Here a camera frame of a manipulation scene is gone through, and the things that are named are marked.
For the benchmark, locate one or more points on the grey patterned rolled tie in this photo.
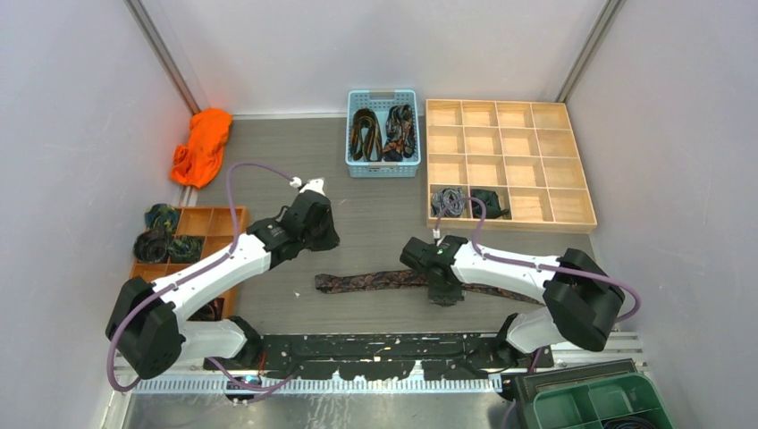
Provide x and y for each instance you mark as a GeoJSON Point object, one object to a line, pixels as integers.
{"type": "Point", "coordinates": [448, 202]}

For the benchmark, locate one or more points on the blue yellow rolled tie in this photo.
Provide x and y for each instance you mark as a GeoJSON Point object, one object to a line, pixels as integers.
{"type": "Point", "coordinates": [162, 216]}

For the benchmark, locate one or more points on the dark framed box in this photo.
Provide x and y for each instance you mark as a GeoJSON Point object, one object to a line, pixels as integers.
{"type": "Point", "coordinates": [568, 370]}

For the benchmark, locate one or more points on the light blue plastic basket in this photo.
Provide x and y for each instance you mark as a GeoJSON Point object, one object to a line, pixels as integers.
{"type": "Point", "coordinates": [380, 103]}

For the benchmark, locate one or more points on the green plastic bin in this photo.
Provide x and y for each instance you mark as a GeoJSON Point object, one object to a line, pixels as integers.
{"type": "Point", "coordinates": [621, 401]}

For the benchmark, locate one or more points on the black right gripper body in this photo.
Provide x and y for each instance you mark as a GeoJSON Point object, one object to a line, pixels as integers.
{"type": "Point", "coordinates": [449, 294]}

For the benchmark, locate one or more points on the orange cloth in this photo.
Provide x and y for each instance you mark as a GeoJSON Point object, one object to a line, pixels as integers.
{"type": "Point", "coordinates": [197, 162]}

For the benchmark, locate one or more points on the light wooden compartment tray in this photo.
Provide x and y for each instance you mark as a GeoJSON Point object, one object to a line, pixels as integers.
{"type": "Point", "coordinates": [525, 151]}

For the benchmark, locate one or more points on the orange wooden compartment tray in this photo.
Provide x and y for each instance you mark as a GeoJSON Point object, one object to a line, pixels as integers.
{"type": "Point", "coordinates": [212, 223]}

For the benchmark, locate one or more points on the red floral dark tie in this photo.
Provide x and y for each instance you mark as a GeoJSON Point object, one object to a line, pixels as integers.
{"type": "Point", "coordinates": [400, 133]}

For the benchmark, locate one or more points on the dark brown rolled tie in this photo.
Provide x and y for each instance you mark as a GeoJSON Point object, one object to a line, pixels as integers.
{"type": "Point", "coordinates": [151, 247]}

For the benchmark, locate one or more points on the green patterned rolled tie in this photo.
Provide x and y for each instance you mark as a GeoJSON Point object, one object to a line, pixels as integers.
{"type": "Point", "coordinates": [185, 249]}

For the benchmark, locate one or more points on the orange striped dark tie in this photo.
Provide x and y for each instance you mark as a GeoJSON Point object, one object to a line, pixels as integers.
{"type": "Point", "coordinates": [365, 137]}

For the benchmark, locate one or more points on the perforated aluminium rail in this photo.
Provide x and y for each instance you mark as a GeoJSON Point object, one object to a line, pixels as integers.
{"type": "Point", "coordinates": [216, 383]}

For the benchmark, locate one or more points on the brown paisley patterned tie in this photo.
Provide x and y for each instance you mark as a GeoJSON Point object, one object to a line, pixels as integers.
{"type": "Point", "coordinates": [408, 279]}

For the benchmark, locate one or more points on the dark green rolled tie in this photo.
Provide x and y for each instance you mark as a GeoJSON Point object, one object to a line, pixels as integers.
{"type": "Point", "coordinates": [492, 204]}

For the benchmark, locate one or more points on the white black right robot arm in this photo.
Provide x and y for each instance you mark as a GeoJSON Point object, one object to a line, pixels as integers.
{"type": "Point", "coordinates": [579, 303]}

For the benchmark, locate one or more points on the black orange rolled tie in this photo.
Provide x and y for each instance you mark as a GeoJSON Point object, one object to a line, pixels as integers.
{"type": "Point", "coordinates": [212, 311]}

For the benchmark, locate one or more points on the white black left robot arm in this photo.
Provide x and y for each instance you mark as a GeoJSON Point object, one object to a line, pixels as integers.
{"type": "Point", "coordinates": [151, 325]}

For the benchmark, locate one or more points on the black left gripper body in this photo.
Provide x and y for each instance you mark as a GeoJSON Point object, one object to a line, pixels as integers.
{"type": "Point", "coordinates": [322, 237]}

